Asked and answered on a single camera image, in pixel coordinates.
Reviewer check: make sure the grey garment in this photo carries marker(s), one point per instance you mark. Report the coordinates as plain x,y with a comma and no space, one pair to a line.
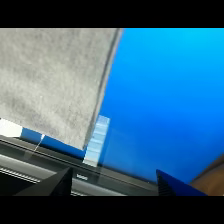
50,76

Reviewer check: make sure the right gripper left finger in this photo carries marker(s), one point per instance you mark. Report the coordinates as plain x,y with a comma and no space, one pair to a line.
56,186

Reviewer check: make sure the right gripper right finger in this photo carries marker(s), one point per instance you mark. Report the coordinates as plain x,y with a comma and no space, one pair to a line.
173,186

